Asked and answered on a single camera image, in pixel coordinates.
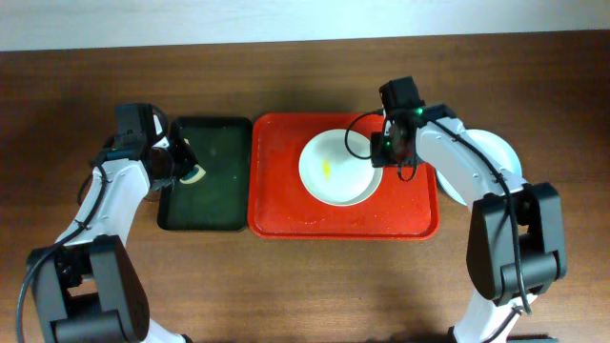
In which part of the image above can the green and yellow sponge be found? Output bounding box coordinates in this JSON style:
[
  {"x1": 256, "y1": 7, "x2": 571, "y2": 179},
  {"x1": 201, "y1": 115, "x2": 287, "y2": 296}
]
[{"x1": 179, "y1": 164, "x2": 206, "y2": 185}]

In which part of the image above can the white plate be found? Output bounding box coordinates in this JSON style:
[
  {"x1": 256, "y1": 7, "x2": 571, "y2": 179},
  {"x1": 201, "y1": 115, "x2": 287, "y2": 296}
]
[{"x1": 298, "y1": 129, "x2": 383, "y2": 207}]

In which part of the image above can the light blue plate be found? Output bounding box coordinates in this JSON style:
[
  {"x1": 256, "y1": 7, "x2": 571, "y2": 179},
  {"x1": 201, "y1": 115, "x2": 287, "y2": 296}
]
[{"x1": 437, "y1": 129, "x2": 522, "y2": 206}]

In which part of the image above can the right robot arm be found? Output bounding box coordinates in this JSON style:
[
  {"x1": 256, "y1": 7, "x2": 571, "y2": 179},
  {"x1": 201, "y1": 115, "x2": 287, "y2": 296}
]
[{"x1": 371, "y1": 76, "x2": 567, "y2": 342}]

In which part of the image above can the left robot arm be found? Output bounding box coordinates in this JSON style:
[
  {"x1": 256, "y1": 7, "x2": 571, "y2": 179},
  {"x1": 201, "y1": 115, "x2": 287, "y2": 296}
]
[{"x1": 15, "y1": 103, "x2": 205, "y2": 342}]

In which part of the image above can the black rectangular tray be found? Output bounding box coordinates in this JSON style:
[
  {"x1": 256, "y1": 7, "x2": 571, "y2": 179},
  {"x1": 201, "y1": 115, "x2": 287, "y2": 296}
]
[{"x1": 157, "y1": 116, "x2": 253, "y2": 232}]

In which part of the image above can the red plastic tray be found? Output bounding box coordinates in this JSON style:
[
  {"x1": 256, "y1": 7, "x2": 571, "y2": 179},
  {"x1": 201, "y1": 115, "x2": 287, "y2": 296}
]
[{"x1": 248, "y1": 112, "x2": 439, "y2": 240}]

